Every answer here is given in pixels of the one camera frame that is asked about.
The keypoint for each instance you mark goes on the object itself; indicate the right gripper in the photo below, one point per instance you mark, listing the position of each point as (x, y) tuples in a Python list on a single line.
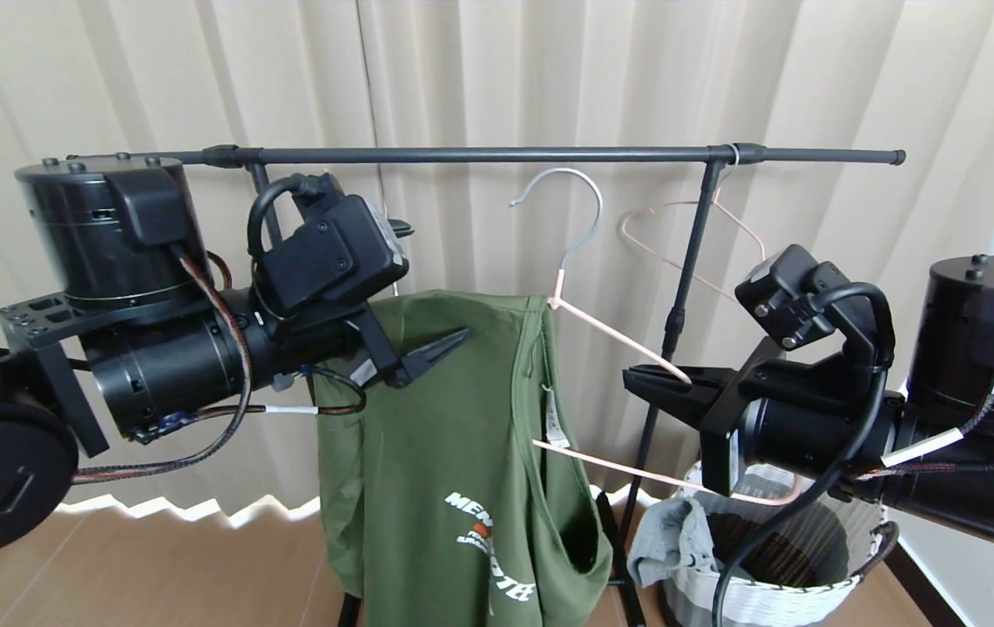
[(810, 427)]

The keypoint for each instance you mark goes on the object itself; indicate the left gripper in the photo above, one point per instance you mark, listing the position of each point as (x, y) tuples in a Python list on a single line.
[(174, 374)]

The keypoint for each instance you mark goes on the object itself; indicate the green long-sleeved shirt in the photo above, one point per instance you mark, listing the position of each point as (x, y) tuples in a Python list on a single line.
[(427, 453)]

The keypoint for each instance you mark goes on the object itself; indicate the pink clothes hanger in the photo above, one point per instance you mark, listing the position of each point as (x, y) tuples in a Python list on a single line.
[(662, 207), (636, 351)]

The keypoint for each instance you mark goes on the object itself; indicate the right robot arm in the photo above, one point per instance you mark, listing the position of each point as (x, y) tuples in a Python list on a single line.
[(984, 348)]

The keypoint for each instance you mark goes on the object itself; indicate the white laundry basket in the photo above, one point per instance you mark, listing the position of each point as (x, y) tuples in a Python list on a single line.
[(775, 605)]

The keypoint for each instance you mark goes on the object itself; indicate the black clothes rack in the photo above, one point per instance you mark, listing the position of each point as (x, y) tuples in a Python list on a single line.
[(505, 155)]

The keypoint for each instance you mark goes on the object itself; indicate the pale grey shorts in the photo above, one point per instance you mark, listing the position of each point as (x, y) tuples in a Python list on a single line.
[(671, 540)]

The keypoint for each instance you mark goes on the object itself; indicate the beige curtain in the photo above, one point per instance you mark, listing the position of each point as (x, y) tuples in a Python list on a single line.
[(479, 78)]

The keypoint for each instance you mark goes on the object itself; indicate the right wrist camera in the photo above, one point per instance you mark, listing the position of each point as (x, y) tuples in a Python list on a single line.
[(784, 292)]

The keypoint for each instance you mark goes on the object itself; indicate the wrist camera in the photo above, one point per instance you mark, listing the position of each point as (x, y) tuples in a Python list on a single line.
[(784, 292), (331, 252)]

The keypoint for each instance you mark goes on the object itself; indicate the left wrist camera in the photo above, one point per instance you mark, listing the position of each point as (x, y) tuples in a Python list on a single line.
[(331, 252)]

